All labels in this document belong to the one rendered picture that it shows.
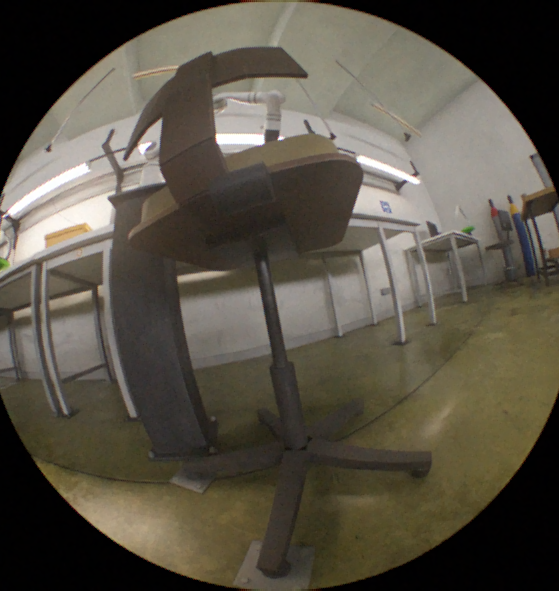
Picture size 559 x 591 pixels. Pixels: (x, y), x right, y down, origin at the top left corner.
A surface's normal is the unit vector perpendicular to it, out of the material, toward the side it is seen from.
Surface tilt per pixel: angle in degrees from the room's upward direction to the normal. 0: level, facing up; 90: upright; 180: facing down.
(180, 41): 180
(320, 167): 180
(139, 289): 90
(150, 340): 90
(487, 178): 90
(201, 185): 136
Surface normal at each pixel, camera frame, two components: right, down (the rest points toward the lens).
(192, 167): -0.01, 0.69
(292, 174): 0.18, 0.98
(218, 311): 0.30, -0.11
